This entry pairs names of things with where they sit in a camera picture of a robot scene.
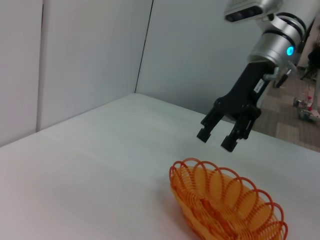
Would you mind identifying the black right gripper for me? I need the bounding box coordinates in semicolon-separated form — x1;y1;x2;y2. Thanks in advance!
196;61;275;153

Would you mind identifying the orange wire basket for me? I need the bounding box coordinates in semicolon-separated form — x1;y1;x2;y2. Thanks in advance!
169;157;289;240

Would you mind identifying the wheeled metal cart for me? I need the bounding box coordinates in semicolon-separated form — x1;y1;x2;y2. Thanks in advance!
292;94;320;123

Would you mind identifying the right arm cable plug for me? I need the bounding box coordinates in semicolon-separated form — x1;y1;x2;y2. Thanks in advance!
263;61;298;89

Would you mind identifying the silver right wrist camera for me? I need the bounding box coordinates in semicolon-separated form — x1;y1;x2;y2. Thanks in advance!
224;0;264;24

